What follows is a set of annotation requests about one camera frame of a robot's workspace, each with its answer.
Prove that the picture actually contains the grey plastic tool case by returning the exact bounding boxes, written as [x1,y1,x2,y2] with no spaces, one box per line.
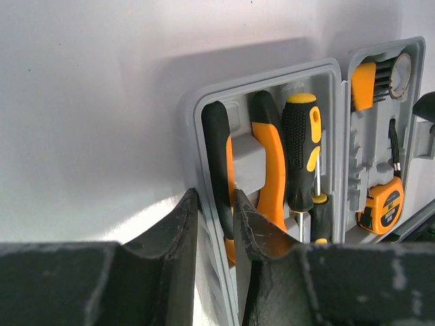
[177,37,434,325]

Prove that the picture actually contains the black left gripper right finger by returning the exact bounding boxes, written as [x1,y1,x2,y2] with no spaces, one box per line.
[234,189,434,325]

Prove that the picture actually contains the orange tape measure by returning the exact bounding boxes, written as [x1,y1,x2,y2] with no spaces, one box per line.
[356,118,404,235]

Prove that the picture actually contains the long black yellow screwdriver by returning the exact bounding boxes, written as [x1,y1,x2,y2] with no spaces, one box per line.
[281,93,322,242]

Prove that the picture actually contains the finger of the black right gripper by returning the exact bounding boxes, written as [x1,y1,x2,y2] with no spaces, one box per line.
[413,92,435,124]

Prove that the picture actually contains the orange hex key set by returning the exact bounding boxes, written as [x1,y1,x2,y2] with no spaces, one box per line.
[351,59,394,111]

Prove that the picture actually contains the black electrical tape roll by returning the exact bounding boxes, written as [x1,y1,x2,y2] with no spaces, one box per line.
[389,52,412,99]

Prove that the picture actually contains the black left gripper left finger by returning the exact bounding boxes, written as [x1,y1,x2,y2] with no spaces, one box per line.
[1,189,198,325]

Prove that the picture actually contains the orange black pliers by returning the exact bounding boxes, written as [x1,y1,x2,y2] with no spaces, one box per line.
[201,90,287,264]

